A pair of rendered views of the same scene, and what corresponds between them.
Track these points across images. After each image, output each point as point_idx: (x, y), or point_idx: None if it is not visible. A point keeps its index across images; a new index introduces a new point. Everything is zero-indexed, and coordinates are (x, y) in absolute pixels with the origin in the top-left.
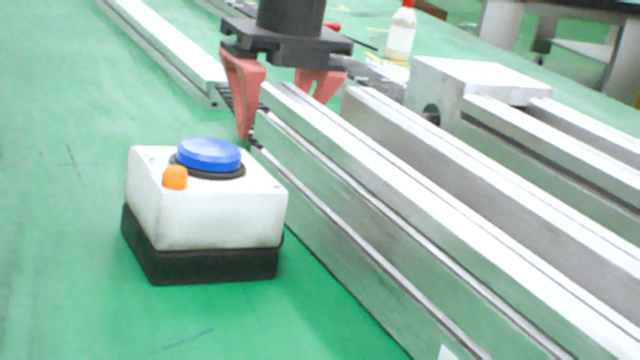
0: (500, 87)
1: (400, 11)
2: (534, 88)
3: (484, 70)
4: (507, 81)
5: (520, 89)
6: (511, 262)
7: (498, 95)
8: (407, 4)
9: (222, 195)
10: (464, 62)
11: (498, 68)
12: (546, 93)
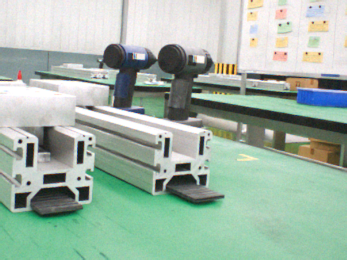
0: (5, 84)
1: (16, 81)
2: (18, 84)
3: (6, 82)
4: (9, 82)
5: (13, 84)
6: None
7: (5, 86)
8: (18, 78)
9: None
10: (2, 81)
11: (13, 82)
12: (23, 85)
